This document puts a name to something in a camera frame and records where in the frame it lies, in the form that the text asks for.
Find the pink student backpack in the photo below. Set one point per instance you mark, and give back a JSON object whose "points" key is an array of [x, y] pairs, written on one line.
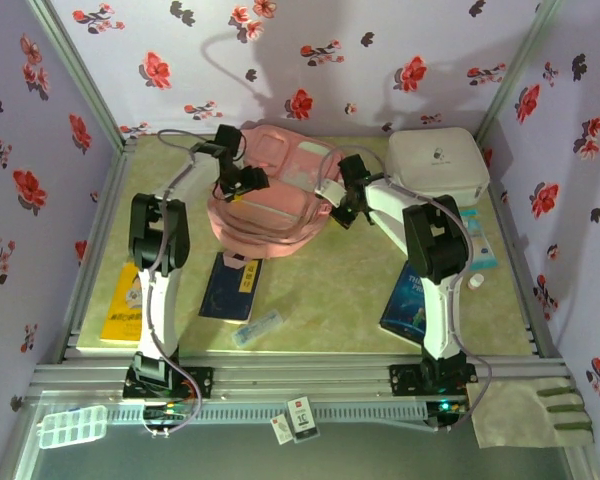
{"points": [[275, 225]]}

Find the dark blue book yellow label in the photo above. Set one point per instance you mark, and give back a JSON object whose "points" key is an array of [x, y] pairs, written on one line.
{"points": [[230, 295]]}

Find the blue illustrated book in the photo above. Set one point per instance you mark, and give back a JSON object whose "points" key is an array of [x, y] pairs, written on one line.
{"points": [[405, 310]]}

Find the clear plastic pencil case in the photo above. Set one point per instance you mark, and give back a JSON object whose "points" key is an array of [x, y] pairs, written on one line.
{"points": [[257, 328]]}

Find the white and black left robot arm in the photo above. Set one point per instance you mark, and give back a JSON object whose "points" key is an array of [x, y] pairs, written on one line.
{"points": [[160, 320]]}

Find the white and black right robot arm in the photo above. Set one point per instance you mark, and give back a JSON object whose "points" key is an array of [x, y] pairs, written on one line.
{"points": [[440, 320]]}

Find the white zip case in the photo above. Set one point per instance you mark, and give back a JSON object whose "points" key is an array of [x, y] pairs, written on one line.
{"points": [[430, 165]]}

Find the blue tissue packet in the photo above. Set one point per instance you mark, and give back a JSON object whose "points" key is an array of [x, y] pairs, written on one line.
{"points": [[480, 250]]}

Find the small white bottle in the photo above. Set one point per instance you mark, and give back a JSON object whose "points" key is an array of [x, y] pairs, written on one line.
{"points": [[476, 281]]}

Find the black and white card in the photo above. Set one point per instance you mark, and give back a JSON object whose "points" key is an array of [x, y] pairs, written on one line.
{"points": [[302, 420]]}

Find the small circuit board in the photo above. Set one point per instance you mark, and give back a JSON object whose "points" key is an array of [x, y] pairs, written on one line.
{"points": [[447, 407], [165, 413]]}

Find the small white tag card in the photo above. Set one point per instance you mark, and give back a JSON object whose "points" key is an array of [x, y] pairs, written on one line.
{"points": [[281, 430]]}

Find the beige glove green stripes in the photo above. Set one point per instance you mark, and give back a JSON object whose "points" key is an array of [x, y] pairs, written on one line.
{"points": [[520, 415]]}

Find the clear plastic compartment box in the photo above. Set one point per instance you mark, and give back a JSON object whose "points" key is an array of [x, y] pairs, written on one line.
{"points": [[72, 426]]}

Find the aluminium frame side rail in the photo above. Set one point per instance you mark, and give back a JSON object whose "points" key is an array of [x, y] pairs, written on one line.
{"points": [[514, 240], [125, 155]]}

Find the aluminium frame cross rail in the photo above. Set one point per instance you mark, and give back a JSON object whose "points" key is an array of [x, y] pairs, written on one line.
{"points": [[305, 375]]}

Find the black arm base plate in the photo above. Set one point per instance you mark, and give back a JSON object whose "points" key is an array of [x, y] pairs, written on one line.
{"points": [[202, 382], [402, 380]]}

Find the aluminium frame post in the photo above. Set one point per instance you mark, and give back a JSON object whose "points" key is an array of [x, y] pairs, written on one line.
{"points": [[514, 75], [80, 75]]}

